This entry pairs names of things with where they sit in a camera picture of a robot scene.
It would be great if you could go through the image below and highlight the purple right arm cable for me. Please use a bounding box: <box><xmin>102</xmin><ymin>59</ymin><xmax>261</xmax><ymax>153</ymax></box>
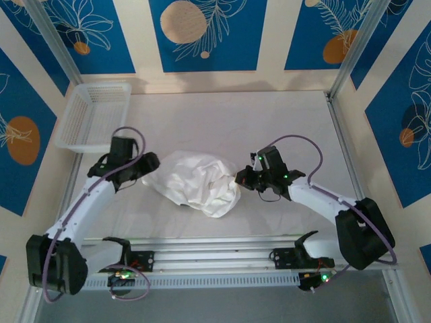
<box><xmin>264</xmin><ymin>134</ymin><xmax>397</xmax><ymax>292</ymax></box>

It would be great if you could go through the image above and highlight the aluminium frame leg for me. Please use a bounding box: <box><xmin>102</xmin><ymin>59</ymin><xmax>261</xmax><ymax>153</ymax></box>
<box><xmin>15</xmin><ymin>289</ymin><xmax>46</xmax><ymax>323</ymax></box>
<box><xmin>382</xmin><ymin>268</ymin><xmax>410</xmax><ymax>323</ymax></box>

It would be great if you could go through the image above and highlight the black left controller board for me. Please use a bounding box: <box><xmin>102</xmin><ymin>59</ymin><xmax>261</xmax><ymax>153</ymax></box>
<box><xmin>107</xmin><ymin>273</ymin><xmax>135</xmax><ymax>289</ymax></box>

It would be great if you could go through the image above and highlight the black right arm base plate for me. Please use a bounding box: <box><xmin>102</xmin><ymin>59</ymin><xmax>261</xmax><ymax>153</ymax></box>
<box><xmin>271</xmin><ymin>247</ymin><xmax>336</xmax><ymax>270</ymax></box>

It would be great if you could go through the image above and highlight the aluminium corner post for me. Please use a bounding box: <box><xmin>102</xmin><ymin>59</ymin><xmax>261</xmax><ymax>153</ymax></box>
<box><xmin>328</xmin><ymin>0</ymin><xmax>387</xmax><ymax>100</ymax></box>
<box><xmin>25</xmin><ymin>0</ymin><xmax>84</xmax><ymax>87</ymax></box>

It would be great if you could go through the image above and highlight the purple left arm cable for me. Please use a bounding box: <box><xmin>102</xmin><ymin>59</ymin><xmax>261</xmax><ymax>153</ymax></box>
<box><xmin>42</xmin><ymin>126</ymin><xmax>152</xmax><ymax>303</ymax></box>

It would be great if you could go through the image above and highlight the black right controller board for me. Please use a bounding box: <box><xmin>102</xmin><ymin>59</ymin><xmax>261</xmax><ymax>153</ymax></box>
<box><xmin>298</xmin><ymin>271</ymin><xmax>334</xmax><ymax>292</ymax></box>

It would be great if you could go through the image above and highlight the aluminium mounting rail frame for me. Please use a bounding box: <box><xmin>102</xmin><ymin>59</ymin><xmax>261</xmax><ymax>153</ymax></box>
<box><xmin>28</xmin><ymin>237</ymin><xmax>400</xmax><ymax>279</ymax></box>

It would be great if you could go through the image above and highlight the white t-shirt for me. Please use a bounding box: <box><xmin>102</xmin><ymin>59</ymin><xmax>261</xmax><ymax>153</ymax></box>
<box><xmin>141</xmin><ymin>149</ymin><xmax>242</xmax><ymax>219</ymax></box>

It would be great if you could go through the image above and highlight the white plastic mesh basket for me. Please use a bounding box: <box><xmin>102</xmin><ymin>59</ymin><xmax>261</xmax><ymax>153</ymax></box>
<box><xmin>55</xmin><ymin>81</ymin><xmax>132</xmax><ymax>154</ymax></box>

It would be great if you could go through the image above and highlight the black controller board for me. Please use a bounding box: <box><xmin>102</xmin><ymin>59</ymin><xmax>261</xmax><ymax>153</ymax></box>
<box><xmin>298</xmin><ymin>271</ymin><xmax>334</xmax><ymax>292</ymax></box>
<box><xmin>107</xmin><ymin>273</ymin><xmax>135</xmax><ymax>289</ymax></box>

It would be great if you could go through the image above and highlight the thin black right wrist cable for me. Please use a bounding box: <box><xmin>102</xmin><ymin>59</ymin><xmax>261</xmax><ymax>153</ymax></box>
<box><xmin>257</xmin><ymin>190</ymin><xmax>283</xmax><ymax>203</ymax></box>

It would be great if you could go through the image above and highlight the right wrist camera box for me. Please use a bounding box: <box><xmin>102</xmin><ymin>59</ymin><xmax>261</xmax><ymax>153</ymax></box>
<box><xmin>249</xmin><ymin>152</ymin><xmax>263</xmax><ymax>172</ymax></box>

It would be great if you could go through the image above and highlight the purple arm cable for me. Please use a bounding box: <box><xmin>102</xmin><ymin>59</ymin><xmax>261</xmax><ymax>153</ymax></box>
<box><xmin>264</xmin><ymin>134</ymin><xmax>397</xmax><ymax>292</ymax></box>
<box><xmin>42</xmin><ymin>126</ymin><xmax>152</xmax><ymax>303</ymax></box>

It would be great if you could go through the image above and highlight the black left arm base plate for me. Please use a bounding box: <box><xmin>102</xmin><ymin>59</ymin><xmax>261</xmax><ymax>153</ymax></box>
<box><xmin>93</xmin><ymin>250</ymin><xmax>155</xmax><ymax>273</ymax></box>

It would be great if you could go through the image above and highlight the grey slotted cable duct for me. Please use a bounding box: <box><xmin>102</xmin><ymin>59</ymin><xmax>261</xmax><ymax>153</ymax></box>
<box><xmin>42</xmin><ymin>274</ymin><xmax>300</xmax><ymax>292</ymax></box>

